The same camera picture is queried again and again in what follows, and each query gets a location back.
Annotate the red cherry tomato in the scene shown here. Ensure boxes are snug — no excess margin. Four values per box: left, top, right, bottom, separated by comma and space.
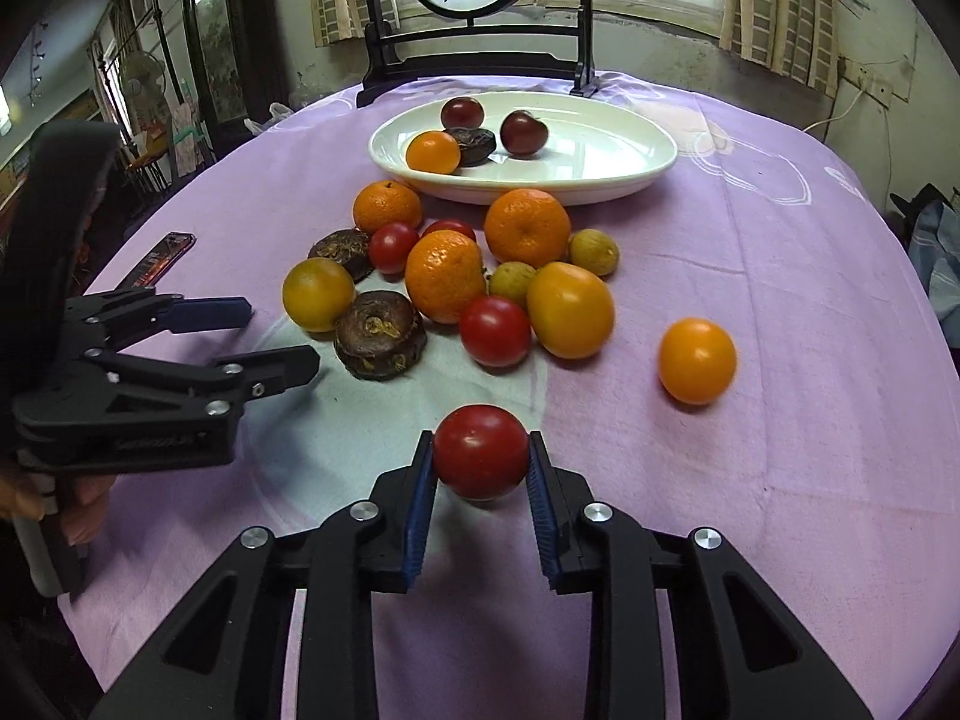
459, 296, 532, 369
433, 405, 529, 500
368, 221, 420, 277
421, 218, 477, 241

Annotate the purple tablecloth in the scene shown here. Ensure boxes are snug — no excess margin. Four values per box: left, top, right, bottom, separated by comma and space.
62, 75, 958, 718

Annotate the yellow-orange round fruit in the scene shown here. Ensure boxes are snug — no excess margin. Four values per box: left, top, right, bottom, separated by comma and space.
281, 257, 356, 333

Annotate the round painted screen stand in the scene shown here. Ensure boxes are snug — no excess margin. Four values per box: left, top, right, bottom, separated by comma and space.
356, 0, 599, 107

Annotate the right checked curtain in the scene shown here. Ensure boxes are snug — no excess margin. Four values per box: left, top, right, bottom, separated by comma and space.
719, 0, 839, 98

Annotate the wall power socket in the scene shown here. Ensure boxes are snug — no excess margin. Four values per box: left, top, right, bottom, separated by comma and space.
839, 57, 893, 109

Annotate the white plastic bag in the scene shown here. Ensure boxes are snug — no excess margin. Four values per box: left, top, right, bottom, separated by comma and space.
242, 101, 295, 137

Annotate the bumpy mandarin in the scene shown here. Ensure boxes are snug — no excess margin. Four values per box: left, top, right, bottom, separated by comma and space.
353, 181, 423, 234
483, 188, 571, 268
404, 229, 487, 325

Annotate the large dark mangosteen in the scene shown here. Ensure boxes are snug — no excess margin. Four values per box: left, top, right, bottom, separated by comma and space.
446, 127, 496, 167

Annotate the blue clothes pile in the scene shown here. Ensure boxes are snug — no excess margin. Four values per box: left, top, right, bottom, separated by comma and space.
890, 184, 960, 358

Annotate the person's left hand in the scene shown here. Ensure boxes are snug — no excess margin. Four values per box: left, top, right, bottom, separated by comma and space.
0, 465, 116, 546

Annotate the black smartphone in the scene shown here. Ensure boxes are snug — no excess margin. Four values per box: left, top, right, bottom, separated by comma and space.
117, 232, 197, 289

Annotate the small orange tomato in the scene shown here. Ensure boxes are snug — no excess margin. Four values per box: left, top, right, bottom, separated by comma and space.
658, 317, 737, 406

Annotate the white power cable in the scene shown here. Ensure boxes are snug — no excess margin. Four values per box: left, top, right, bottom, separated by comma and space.
800, 81, 869, 145

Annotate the dark wooden cabinet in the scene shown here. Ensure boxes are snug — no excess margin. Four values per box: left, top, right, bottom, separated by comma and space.
182, 0, 288, 158

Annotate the smooth orange fruit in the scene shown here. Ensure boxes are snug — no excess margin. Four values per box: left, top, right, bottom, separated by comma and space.
405, 130, 460, 176

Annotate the yellow-orange oval tomato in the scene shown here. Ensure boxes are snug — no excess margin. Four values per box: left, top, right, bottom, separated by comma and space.
527, 262, 615, 361

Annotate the dark red plum tomato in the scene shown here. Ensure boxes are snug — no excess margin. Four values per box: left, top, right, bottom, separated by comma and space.
441, 96, 485, 130

